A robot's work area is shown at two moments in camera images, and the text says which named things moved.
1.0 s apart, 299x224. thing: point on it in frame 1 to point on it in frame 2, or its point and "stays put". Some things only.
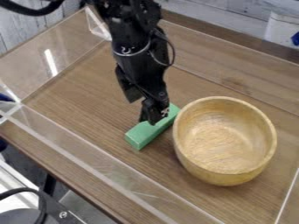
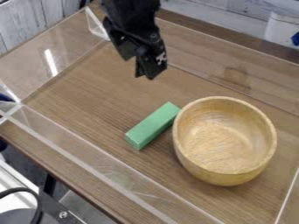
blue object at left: x=4 y=97 stays put
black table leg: x=50 y=185 stays put
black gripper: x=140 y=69 to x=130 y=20
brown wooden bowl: x=225 y=138 stays put
